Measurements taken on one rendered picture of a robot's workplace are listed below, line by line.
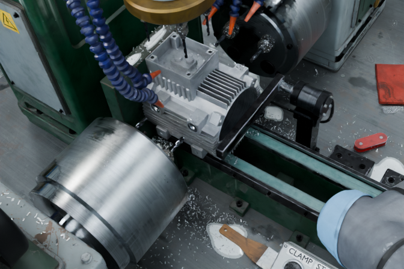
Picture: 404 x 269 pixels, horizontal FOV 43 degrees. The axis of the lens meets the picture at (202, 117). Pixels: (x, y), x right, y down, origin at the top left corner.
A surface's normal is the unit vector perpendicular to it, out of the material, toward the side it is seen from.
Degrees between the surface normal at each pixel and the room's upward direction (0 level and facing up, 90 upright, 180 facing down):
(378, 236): 29
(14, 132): 0
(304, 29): 69
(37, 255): 0
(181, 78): 90
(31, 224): 0
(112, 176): 21
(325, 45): 90
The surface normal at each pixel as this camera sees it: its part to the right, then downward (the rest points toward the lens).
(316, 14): 0.70, 0.11
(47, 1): 0.81, 0.40
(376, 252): -0.75, -0.44
